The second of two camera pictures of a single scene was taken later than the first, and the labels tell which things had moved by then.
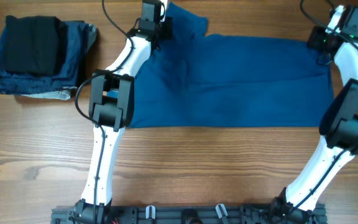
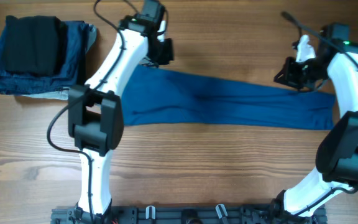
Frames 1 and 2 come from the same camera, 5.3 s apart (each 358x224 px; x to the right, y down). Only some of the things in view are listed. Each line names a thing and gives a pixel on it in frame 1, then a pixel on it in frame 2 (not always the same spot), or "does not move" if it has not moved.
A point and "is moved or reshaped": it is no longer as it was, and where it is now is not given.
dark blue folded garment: x=6 y=82 does not move
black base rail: x=191 y=215 does not move
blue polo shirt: x=191 y=79 is moved or reshaped
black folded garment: x=33 y=45 does not move
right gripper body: x=319 y=38 -> x=300 y=74
